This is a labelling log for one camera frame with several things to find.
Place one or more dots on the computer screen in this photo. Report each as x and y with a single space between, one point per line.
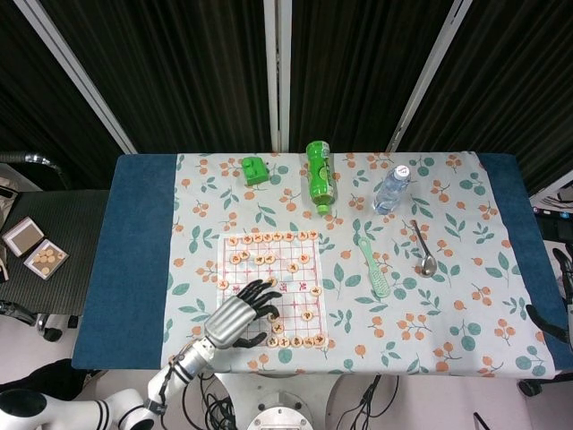
555 215

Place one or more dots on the metal spoon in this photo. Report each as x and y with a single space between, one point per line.
429 265

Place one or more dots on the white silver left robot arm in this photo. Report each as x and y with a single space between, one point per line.
192 360

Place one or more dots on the black curtain panel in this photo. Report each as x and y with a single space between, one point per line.
36 89
353 76
515 80
179 76

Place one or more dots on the round metal robot column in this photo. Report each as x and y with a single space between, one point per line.
279 414

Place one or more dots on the black table foot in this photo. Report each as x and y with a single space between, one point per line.
537 389

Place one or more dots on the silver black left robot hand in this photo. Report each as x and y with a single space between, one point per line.
228 322

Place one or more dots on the paper chinese chess board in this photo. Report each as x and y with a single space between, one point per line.
295 286

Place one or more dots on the mint green scrub brush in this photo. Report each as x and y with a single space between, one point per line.
378 282

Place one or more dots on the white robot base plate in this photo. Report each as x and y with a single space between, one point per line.
322 403

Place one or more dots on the white frame post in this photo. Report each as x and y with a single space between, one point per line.
77 76
271 76
427 76

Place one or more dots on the green plastic drink bottle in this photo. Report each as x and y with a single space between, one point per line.
321 179

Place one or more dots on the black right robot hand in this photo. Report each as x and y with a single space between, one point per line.
550 327

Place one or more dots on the clear water bottle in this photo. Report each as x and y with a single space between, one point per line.
389 192

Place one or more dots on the floral orange leaf tablecloth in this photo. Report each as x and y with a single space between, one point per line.
447 313

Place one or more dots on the green plastic toy block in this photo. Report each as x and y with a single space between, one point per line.
255 172

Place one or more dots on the blue table cover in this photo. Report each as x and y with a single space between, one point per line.
130 246

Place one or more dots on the beige bag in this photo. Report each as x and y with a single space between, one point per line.
6 181

